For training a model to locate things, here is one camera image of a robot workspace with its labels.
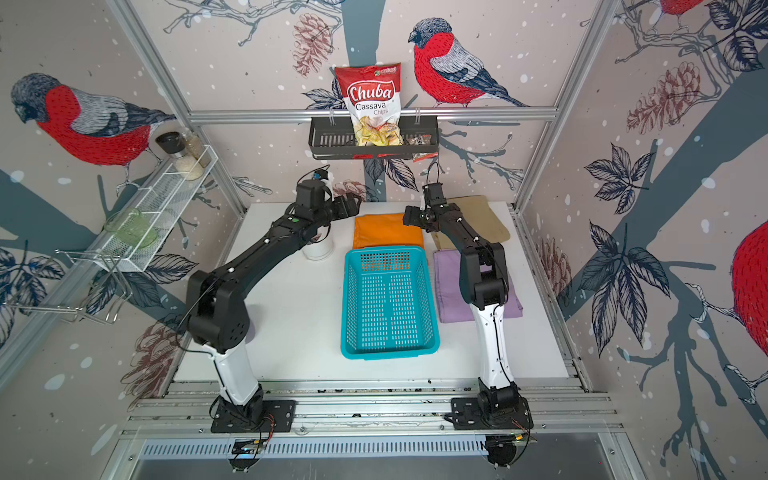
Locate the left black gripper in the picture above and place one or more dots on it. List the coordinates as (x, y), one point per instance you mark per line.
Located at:
(353, 207)

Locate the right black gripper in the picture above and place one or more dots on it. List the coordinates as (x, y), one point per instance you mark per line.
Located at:
(410, 220)

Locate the orange pants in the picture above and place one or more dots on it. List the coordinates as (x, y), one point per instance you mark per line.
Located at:
(384, 230)

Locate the beige pants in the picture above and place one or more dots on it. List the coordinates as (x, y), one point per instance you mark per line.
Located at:
(478, 213)

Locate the purple pants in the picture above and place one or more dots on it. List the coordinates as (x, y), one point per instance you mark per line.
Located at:
(451, 306)

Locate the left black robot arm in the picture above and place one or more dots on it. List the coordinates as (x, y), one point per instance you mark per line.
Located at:
(217, 317)

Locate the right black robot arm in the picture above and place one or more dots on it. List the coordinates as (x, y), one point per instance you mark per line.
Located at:
(484, 286)

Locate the teal plastic basket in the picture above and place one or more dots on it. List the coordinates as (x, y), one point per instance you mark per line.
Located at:
(389, 309)

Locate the white mug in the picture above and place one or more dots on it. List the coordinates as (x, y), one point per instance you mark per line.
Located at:
(318, 250)

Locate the small red snack packet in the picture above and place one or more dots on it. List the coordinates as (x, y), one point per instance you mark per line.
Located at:
(424, 156)

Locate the red cassava chips bag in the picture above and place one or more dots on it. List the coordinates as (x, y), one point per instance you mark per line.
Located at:
(372, 97)

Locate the clear spice jar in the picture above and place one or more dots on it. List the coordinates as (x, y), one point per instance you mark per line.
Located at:
(195, 148)

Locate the black lid spice jar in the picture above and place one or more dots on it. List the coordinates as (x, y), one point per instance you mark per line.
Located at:
(173, 145)

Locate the green glass cup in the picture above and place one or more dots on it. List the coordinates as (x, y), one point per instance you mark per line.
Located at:
(132, 228)

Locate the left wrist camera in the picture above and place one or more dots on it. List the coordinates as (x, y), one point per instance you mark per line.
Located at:
(313, 189)

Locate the black wall basket shelf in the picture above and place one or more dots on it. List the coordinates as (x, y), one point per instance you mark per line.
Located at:
(414, 138)

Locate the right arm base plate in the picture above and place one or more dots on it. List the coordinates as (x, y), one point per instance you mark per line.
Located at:
(466, 414)

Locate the white wire wall shelf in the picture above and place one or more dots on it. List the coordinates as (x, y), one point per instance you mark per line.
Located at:
(162, 201)

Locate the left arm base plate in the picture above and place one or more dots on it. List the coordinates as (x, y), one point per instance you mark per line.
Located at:
(265, 416)

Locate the chrome wire rack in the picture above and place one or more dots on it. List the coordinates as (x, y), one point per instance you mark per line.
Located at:
(93, 288)

